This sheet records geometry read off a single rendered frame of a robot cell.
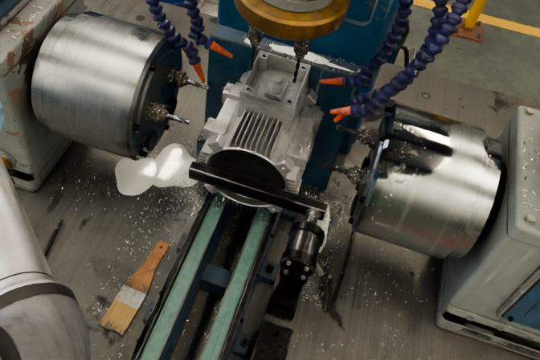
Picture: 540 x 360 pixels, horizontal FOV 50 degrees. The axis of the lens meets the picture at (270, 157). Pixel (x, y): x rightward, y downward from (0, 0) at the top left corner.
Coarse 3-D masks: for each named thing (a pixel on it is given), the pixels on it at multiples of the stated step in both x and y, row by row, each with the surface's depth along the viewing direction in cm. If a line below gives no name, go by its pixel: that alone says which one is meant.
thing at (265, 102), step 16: (256, 64) 106; (272, 64) 108; (288, 64) 107; (304, 64) 106; (256, 80) 106; (272, 80) 104; (288, 80) 107; (304, 80) 103; (240, 96) 100; (256, 96) 99; (272, 96) 103; (288, 96) 105; (304, 96) 109; (240, 112) 103; (256, 112) 102; (272, 112) 101; (288, 112) 100; (288, 128) 103
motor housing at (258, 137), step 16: (224, 112) 107; (240, 128) 102; (256, 128) 101; (272, 128) 102; (304, 128) 107; (240, 144) 98; (256, 144) 97; (272, 144) 100; (288, 144) 103; (304, 144) 105; (208, 160) 104; (224, 160) 112; (240, 160) 115; (256, 160) 117; (272, 160) 99; (256, 176) 114; (272, 176) 113; (288, 176) 101; (224, 192) 110
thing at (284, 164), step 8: (248, 72) 111; (240, 80) 111; (312, 96) 110; (312, 104) 111; (216, 136) 100; (208, 144) 100; (216, 144) 99; (224, 144) 100; (280, 160) 98; (288, 160) 99; (280, 168) 99; (288, 168) 98; (208, 184) 109; (216, 192) 110; (272, 208) 108; (280, 208) 108
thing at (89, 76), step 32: (64, 32) 101; (96, 32) 101; (128, 32) 103; (160, 32) 106; (64, 64) 99; (96, 64) 99; (128, 64) 99; (160, 64) 104; (32, 96) 103; (64, 96) 100; (96, 96) 99; (128, 96) 98; (160, 96) 109; (64, 128) 104; (96, 128) 102; (128, 128) 100; (160, 128) 116
